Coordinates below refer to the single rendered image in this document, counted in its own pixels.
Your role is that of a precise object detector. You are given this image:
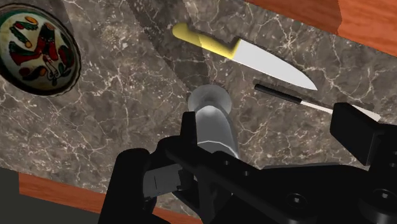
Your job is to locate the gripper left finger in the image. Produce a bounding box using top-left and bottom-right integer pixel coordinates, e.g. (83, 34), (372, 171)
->
(98, 111), (281, 224)

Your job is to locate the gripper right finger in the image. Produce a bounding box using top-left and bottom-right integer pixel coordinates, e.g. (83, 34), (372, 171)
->
(330, 102), (397, 224)

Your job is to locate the grey metal vase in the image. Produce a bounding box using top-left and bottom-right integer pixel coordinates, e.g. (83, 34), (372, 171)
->
(187, 84), (241, 159)

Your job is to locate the painted white plate, dark rim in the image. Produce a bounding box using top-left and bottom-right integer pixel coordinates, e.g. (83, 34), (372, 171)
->
(0, 3), (82, 97)

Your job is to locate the black-handled thin knife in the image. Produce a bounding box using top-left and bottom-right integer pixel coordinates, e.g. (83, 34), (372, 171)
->
(253, 83), (382, 122)

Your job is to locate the yellow-handled kitchen knife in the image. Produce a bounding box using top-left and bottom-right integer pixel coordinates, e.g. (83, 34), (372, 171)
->
(172, 22), (319, 92)

